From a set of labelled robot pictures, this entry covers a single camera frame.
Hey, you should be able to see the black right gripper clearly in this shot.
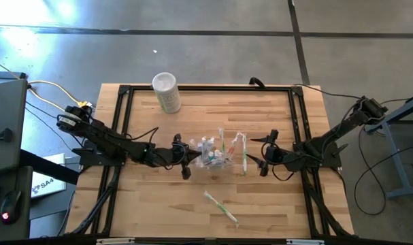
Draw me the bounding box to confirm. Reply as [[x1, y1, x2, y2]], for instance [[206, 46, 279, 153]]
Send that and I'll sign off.
[[245, 129, 286, 178]]

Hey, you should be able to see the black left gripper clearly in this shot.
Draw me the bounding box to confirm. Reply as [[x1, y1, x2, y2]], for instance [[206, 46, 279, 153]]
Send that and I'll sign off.
[[171, 133, 203, 180]]

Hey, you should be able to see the orange toothbrush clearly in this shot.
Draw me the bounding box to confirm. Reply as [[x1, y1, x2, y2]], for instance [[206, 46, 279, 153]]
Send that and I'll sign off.
[[227, 132, 243, 161], [188, 137, 202, 161]]

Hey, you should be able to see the green toothbrush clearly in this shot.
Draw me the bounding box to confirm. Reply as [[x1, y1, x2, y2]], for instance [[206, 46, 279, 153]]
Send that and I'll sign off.
[[241, 133, 248, 177], [218, 127, 227, 151], [203, 191, 240, 229]]

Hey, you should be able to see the clear acrylic organizer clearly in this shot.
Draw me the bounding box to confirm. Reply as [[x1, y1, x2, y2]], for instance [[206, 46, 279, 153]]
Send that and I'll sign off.
[[191, 134, 242, 171]]

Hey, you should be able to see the black hook clamp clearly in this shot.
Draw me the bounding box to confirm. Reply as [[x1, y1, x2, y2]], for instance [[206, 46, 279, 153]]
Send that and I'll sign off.
[[248, 76, 267, 89]]

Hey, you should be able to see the white wipes canister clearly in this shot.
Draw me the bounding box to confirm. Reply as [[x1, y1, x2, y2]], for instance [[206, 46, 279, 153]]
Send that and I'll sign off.
[[151, 71, 182, 114]]

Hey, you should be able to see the silver aluminium bar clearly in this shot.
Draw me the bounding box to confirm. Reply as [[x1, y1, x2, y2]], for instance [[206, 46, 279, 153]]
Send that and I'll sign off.
[[286, 238, 325, 245], [96, 238, 136, 245]]

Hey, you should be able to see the white printed box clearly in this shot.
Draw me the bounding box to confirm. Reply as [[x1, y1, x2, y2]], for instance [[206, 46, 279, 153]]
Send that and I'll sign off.
[[30, 152, 68, 199]]

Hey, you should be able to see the blue grey metal stand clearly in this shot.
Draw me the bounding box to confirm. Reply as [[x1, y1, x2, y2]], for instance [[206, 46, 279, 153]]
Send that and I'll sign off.
[[365, 94, 413, 201]]

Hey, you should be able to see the black side desk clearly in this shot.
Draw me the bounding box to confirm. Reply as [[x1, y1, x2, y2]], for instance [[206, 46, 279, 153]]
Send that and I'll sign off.
[[0, 149, 80, 243]]

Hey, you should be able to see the black computer mouse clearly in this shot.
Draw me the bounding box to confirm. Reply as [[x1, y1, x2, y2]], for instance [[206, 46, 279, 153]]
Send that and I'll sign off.
[[0, 189, 23, 226]]

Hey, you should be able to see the black computer tower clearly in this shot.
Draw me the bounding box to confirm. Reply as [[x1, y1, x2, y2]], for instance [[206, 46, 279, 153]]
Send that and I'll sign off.
[[0, 77, 29, 175]]

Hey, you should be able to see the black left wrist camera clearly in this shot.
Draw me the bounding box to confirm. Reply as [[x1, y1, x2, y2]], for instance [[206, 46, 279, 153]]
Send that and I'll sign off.
[[154, 147, 175, 167]]

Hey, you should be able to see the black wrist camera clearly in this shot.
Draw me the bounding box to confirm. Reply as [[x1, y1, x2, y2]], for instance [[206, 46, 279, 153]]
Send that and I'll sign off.
[[283, 153, 306, 172], [154, 147, 175, 167]]

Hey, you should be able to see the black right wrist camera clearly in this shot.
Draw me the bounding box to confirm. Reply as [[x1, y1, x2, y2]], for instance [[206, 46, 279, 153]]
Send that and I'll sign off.
[[283, 153, 306, 172]]

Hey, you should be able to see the black aluminium rig frame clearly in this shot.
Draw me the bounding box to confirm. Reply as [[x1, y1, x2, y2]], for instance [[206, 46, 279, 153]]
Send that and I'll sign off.
[[65, 84, 354, 240]]

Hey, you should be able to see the black floor cable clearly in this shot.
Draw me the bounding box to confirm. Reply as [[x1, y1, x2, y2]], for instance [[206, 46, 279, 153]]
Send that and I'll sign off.
[[354, 142, 413, 216]]

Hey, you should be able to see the yellow floor cable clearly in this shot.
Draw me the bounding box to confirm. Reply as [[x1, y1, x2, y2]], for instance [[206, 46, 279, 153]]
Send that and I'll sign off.
[[0, 56, 88, 114]]

